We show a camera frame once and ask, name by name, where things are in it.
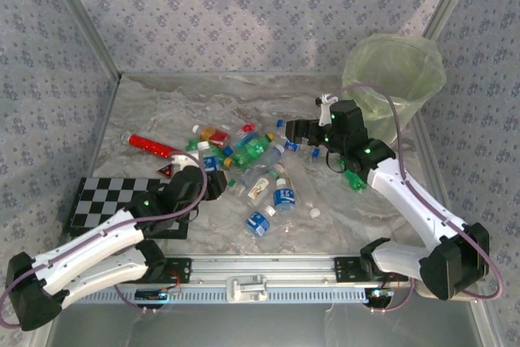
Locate small green plastic bottle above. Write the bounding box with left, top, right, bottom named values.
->
left=185, top=137, right=235, bottom=168

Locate clear bin with green bag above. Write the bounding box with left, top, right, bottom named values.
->
left=340, top=33, right=448, bottom=147

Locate small clear bottle green cap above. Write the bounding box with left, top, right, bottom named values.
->
left=226, top=178, right=247, bottom=198

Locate clear bottle orange bird label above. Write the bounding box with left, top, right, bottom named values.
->
left=245, top=163, right=286, bottom=208

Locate large green Sprite bottle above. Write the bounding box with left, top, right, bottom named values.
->
left=230, top=131, right=276, bottom=171

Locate crushed clear plastic bottle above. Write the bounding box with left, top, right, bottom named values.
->
left=288, top=158, right=323, bottom=210

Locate blue bottle red cap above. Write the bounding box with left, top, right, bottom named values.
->
left=235, top=121, right=259, bottom=149

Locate red glitter tube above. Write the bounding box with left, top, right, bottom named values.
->
left=120, top=130, right=182, bottom=159

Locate crushed green bottle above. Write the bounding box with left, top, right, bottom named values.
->
left=343, top=167, right=369, bottom=194

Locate black grey checkerboard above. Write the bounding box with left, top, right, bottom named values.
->
left=67, top=176, right=190, bottom=241

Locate white plastic clamp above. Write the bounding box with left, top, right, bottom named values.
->
left=225, top=274, right=270, bottom=304

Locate small circuit board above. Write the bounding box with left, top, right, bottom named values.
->
left=364, top=287, right=396, bottom=304
left=134, top=287, right=171, bottom=302

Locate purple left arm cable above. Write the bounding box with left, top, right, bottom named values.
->
left=0, top=150, right=210, bottom=330

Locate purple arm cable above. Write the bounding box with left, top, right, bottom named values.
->
left=327, top=83, right=505, bottom=316
left=0, top=150, right=210, bottom=330

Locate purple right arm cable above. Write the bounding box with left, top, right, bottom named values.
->
left=327, top=83, right=505, bottom=316

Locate aluminium table side rail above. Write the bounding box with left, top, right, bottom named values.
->
left=30, top=73, right=123, bottom=347
left=410, top=113, right=503, bottom=347

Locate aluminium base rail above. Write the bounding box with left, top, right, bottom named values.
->
left=162, top=255, right=410, bottom=285

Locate slotted grey cable duct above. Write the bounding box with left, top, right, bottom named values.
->
left=76, top=281, right=379, bottom=306

